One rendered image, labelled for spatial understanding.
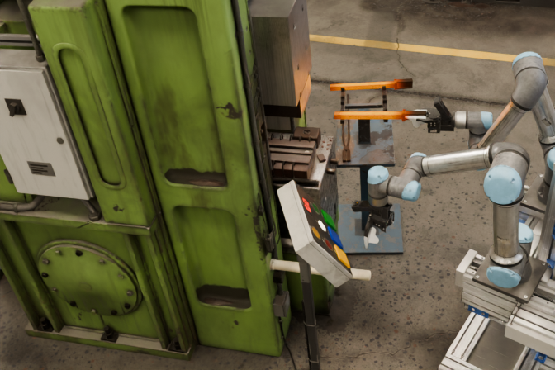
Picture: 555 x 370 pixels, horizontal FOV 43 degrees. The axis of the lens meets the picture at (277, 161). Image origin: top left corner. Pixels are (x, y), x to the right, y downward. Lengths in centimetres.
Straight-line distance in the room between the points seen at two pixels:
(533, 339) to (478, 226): 148
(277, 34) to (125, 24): 55
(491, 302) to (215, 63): 146
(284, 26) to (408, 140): 234
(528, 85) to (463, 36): 310
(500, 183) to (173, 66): 121
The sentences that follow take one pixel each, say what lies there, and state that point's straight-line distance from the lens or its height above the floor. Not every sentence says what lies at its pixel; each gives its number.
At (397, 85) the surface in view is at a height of 93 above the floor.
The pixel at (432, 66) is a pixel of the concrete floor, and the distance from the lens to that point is 555.
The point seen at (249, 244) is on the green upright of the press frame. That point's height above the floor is 81.
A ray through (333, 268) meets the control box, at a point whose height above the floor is 103.
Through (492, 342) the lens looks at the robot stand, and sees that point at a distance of 345.
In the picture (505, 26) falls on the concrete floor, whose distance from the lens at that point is 611.
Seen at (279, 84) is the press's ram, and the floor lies 147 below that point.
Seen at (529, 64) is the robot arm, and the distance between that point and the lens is 294.
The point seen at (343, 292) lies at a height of 1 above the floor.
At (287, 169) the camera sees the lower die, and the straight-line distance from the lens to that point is 310.
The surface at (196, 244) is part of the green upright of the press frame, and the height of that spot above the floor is 71.
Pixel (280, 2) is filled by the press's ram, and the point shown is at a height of 176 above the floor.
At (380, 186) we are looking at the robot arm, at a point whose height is 125.
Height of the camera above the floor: 298
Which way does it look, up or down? 40 degrees down
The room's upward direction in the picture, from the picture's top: 8 degrees counter-clockwise
